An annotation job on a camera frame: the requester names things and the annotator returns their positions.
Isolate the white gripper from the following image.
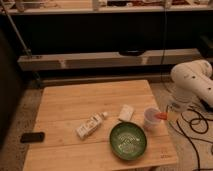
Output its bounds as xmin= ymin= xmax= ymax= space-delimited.
xmin=166 ymin=94 xmax=192 ymax=122

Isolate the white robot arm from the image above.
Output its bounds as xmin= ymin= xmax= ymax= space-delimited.
xmin=167 ymin=60 xmax=213 ymax=121

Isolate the white ceramic cup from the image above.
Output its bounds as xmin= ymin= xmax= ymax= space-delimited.
xmin=143 ymin=107 xmax=161 ymax=130

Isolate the green ceramic bowl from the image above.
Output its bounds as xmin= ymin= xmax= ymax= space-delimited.
xmin=109 ymin=122 xmax=147 ymax=161

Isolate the small white box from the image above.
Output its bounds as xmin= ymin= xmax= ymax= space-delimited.
xmin=118 ymin=105 xmax=134 ymax=122

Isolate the grey metal shelf beam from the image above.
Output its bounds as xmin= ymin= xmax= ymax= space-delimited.
xmin=18 ymin=48 xmax=213 ymax=71

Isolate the wooden table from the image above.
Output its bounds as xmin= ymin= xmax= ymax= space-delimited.
xmin=23 ymin=80 xmax=178 ymax=171

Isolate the white milk carton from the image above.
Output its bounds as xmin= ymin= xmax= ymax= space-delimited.
xmin=76 ymin=112 xmax=108 ymax=139

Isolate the black smartphone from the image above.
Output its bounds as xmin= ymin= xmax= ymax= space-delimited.
xmin=20 ymin=132 xmax=45 ymax=143

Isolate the diagonal metal pole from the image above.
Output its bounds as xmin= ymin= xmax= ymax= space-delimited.
xmin=0 ymin=0 xmax=42 ymax=88

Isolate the upper wooden shelf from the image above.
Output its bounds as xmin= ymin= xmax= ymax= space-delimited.
xmin=0 ymin=0 xmax=213 ymax=15

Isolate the black floor cable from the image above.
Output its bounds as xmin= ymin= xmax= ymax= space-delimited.
xmin=161 ymin=9 xmax=213 ymax=171

